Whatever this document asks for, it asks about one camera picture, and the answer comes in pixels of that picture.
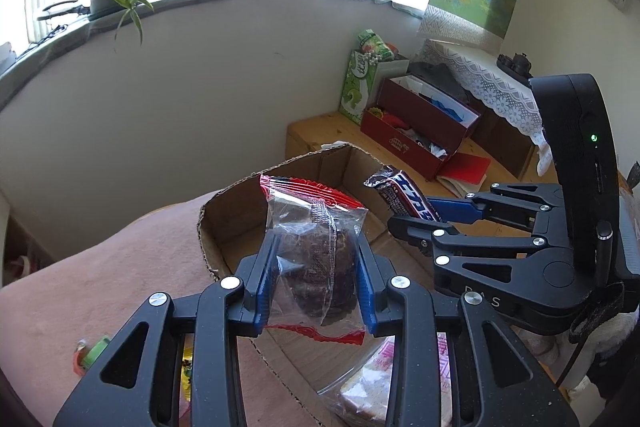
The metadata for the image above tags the dark chocolate bar wrapper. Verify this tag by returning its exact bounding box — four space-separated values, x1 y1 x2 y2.
363 166 447 224

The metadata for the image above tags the red open box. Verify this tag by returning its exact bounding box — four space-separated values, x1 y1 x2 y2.
359 75 482 182

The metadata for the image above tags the green candy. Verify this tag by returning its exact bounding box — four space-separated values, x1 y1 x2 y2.
74 336 112 376

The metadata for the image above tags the clear chocolate cake packet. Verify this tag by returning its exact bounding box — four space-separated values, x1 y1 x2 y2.
259 174 369 346

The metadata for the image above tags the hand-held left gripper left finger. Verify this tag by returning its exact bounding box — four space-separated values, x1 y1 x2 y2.
52 232 282 427

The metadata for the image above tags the black object on cabinet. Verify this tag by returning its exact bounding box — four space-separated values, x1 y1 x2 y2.
497 51 534 81

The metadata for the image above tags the cardboard box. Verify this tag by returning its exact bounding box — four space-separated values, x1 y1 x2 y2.
197 143 451 427

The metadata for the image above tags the green carton box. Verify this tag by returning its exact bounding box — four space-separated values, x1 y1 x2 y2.
338 48 412 126

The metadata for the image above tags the wooden cabinet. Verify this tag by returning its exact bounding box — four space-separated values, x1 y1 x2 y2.
469 101 540 181

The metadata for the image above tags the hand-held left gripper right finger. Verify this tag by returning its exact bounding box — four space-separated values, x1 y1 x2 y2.
356 241 582 427

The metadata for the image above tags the lace covered cabinet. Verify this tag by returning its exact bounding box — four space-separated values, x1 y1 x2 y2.
416 38 555 176

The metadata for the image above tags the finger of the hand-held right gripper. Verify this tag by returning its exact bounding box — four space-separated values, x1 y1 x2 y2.
427 182 568 233
388 214 572 289

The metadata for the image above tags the clear sandwich bread packet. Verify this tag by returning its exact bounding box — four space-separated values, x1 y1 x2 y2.
317 332 455 427

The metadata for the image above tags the red booklet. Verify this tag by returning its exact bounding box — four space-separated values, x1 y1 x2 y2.
436 151 494 198

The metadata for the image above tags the yellow snack packet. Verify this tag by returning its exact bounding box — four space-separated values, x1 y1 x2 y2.
181 347 197 414

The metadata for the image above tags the person's right forearm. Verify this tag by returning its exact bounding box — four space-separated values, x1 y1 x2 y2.
575 307 640 389

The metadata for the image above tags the green drink packet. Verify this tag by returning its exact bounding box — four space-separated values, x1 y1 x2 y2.
355 29 402 64

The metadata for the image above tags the dark grey cloth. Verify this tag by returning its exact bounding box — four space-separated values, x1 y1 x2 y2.
409 61 472 104

